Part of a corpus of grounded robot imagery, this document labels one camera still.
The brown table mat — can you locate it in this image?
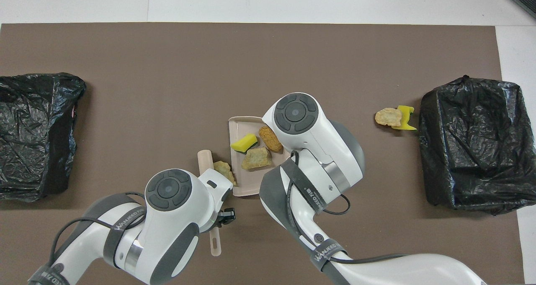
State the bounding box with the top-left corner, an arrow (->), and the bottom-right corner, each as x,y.
0,23 -> 525,285

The orange brown bread roll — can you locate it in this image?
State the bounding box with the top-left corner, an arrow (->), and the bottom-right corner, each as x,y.
258,127 -> 283,153

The pale chunky bread piece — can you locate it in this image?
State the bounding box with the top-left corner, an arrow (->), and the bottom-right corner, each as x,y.
213,161 -> 237,187

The pale scalloped bread piece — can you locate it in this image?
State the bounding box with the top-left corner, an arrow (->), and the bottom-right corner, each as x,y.
241,147 -> 273,170

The round pale bread piece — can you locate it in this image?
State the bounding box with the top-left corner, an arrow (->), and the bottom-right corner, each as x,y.
374,108 -> 402,127

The curled yellow sponge piece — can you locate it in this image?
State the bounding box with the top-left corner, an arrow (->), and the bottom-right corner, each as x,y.
393,105 -> 418,131

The black bag lined bin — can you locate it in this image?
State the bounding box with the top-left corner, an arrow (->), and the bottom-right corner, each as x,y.
419,75 -> 536,216
0,72 -> 87,202

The yellow sponge wedge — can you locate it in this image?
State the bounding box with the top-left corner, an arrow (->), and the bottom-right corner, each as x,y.
230,133 -> 258,153

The beige hand brush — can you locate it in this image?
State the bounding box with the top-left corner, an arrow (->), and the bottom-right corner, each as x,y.
198,150 -> 222,257

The beige plastic dustpan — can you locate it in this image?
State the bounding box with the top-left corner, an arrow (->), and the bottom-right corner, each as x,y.
228,116 -> 291,197

